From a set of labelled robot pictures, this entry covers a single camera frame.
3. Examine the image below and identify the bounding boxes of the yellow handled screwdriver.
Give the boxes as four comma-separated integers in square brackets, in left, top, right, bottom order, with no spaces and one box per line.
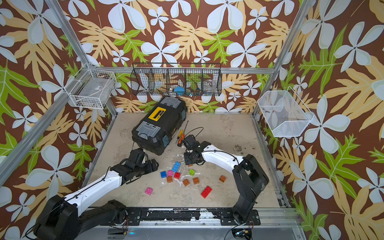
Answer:
[177,121,189,139]

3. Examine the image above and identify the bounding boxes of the magenta lego brick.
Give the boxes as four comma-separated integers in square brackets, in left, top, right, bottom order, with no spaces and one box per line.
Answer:
[145,188,154,196]

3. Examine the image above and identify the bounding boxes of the black mounting rail base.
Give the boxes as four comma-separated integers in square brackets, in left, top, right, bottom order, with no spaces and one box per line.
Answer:
[119,206,261,226]

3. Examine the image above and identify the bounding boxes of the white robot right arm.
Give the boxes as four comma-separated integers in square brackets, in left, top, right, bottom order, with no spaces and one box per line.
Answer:
[181,135,270,224]

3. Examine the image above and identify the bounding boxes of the white wire basket left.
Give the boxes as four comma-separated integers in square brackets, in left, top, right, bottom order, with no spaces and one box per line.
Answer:
[67,64,117,110]

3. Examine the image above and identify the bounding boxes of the white wire basket right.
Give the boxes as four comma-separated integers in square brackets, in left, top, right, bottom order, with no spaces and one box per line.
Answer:
[258,88,315,138]

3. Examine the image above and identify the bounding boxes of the black toolbox with yellow label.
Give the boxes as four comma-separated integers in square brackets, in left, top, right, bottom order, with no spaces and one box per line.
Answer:
[132,96,187,156]

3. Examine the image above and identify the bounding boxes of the red long lego brick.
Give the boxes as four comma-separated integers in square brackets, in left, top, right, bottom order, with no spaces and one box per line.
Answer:
[201,186,212,199]

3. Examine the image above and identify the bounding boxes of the light blue long lego brick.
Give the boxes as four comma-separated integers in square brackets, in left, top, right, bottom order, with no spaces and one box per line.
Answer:
[172,162,181,173]

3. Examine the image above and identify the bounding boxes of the orange handled screwdriver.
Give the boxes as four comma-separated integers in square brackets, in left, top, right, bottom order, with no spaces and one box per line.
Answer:
[177,134,185,147]

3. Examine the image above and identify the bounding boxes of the blue object in basket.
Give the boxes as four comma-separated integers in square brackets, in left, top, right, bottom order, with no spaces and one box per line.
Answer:
[174,87,185,95]

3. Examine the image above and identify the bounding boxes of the pink small lego brick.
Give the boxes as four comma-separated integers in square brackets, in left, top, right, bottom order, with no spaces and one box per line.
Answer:
[167,170,174,177]

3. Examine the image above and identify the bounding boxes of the red small lego brick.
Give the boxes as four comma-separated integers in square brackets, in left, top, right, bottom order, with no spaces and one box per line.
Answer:
[174,172,181,180]

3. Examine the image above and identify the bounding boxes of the black wire basket back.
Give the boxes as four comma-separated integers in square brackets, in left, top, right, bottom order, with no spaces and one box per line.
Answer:
[130,63,223,97]

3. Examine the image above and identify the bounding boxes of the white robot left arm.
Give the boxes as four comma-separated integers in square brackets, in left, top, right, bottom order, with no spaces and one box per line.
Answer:
[27,148,159,240]

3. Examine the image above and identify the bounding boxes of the white wire basket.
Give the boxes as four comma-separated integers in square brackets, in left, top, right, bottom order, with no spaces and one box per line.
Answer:
[67,64,117,110]
[258,88,315,138]

